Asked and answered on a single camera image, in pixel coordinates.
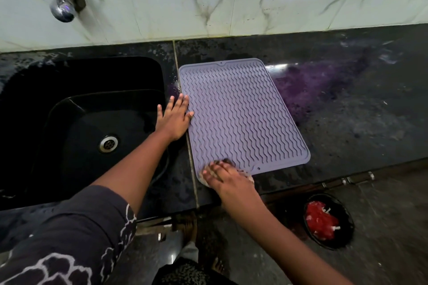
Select black kitchen sink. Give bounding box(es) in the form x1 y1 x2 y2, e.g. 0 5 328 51
0 56 169 212

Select metal cabinet handle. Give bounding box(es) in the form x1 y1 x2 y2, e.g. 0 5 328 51
321 171 376 189

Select person's left forearm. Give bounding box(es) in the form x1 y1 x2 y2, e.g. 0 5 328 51
90 129 175 216

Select black waste bin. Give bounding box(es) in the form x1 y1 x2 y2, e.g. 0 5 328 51
303 193 355 250

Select purple ribbed silicone drying mat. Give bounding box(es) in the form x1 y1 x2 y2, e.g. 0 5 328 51
178 58 311 182

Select white cleaning cloth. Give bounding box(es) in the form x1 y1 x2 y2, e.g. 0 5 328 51
200 159 255 190

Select person's foot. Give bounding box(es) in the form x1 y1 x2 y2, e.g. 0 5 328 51
181 211 199 246

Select person's right forearm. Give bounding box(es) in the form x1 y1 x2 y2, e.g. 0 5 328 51
221 195 355 285

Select person's right hand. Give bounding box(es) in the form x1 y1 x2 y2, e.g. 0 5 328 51
202 160 264 210

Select dark patterned shirt sleeve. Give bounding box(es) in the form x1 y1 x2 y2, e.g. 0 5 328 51
0 185 138 285

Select red waste in bin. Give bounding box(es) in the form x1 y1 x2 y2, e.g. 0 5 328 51
306 201 341 242

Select person's left hand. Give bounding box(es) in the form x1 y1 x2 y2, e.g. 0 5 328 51
154 94 195 142

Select dark patterned trousers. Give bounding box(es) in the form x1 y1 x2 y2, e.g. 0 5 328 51
152 257 239 285

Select metal sink drain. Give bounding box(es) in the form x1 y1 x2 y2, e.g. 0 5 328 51
98 134 119 154

